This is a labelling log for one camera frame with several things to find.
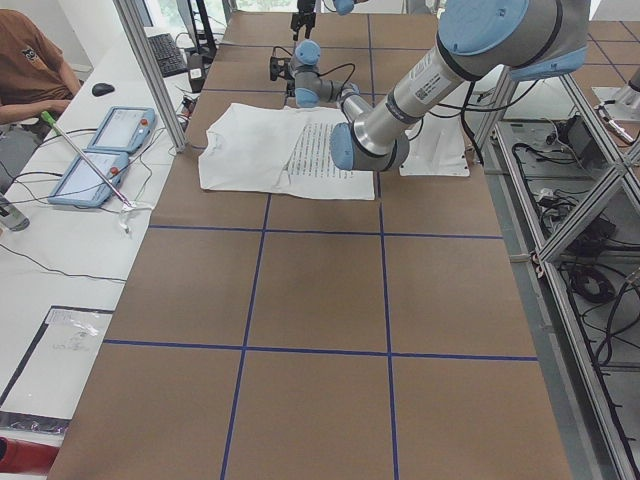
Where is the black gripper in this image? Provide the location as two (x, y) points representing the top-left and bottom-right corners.
(291, 0), (316, 41)

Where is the white long-sleeve printed shirt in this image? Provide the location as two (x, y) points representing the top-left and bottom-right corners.
(198, 103), (375, 201)

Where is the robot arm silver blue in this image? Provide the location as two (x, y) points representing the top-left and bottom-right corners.
(289, 1), (590, 171)
(290, 0), (360, 42)

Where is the black keyboard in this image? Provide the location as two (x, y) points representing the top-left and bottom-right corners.
(147, 33), (188, 78)

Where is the upper blue teach pendant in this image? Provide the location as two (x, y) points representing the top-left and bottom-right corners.
(88, 106), (156, 154)

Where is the blue teach pendant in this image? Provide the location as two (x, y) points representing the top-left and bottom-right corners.
(88, 106), (156, 154)
(48, 150), (129, 208)

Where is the black computer mouse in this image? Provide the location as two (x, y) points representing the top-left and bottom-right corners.
(91, 82), (115, 97)

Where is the lower blue teach pendant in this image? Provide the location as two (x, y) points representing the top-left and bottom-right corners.
(48, 150), (129, 208)

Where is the metal reacher grabber stick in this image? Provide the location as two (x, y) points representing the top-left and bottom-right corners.
(41, 111), (153, 234)

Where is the person in brown shirt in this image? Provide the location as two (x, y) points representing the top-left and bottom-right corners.
(1, 9), (81, 125)

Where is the clear plastic document sleeve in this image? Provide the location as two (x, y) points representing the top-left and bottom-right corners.
(1, 305), (113, 436)

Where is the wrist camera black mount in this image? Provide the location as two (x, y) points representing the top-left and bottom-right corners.
(269, 46), (295, 83)

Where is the aluminium frame post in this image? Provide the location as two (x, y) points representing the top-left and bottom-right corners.
(113, 0), (187, 153)

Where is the white pedestal base plate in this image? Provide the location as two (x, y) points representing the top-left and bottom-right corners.
(399, 115), (470, 177)

